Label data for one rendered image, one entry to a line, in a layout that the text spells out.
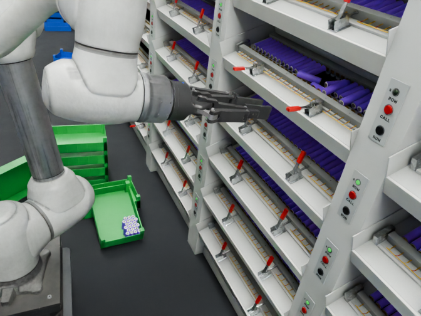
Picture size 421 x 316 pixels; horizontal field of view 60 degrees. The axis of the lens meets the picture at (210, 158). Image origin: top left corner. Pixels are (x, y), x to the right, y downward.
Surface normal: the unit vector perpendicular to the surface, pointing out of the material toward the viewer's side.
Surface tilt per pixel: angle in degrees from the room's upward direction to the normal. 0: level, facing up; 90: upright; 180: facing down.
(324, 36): 110
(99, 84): 74
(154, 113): 102
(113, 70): 80
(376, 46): 20
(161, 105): 90
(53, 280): 4
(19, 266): 89
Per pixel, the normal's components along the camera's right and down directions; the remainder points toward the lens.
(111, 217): 0.24, -0.64
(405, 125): -0.90, 0.14
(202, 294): 0.11, -0.84
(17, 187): 0.86, 0.36
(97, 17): -0.11, 0.38
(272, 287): -0.20, -0.73
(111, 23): 0.28, 0.44
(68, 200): 0.83, 0.15
